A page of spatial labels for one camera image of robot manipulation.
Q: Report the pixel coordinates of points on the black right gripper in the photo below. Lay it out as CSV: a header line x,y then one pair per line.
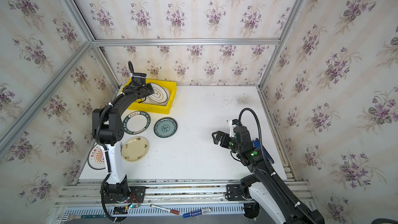
x,y
226,141

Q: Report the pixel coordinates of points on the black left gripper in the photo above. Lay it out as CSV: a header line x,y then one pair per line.
x,y
144,88

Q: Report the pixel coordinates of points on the white plate black flower outline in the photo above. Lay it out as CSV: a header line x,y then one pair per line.
x,y
161,95

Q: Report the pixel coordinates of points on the green rim lettered plate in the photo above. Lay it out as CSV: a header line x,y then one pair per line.
x,y
136,122

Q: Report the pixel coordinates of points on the dark blue floral plate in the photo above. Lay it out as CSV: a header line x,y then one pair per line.
x,y
165,127

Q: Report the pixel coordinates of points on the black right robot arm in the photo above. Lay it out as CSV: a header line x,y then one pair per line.
x,y
263,185

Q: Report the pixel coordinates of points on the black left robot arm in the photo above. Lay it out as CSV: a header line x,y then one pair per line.
x,y
108,131

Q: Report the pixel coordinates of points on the yellow plastic bin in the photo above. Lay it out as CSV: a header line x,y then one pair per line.
x,y
158,109

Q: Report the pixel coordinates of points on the blue flat tool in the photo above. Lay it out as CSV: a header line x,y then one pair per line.
x,y
258,145

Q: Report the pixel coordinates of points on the pale yellow small plate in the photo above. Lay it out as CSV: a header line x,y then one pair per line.
x,y
135,149

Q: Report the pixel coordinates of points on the blue marker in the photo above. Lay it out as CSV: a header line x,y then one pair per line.
x,y
197,212

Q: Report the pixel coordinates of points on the orange sunburst plate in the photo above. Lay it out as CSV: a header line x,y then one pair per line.
x,y
96,158

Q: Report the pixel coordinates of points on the red capped marker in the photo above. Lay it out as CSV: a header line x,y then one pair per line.
x,y
168,210

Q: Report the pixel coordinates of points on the silver fork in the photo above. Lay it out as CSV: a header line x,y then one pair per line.
x,y
70,217

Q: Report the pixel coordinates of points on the aluminium rail base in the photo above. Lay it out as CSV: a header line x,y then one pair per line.
x,y
221,196

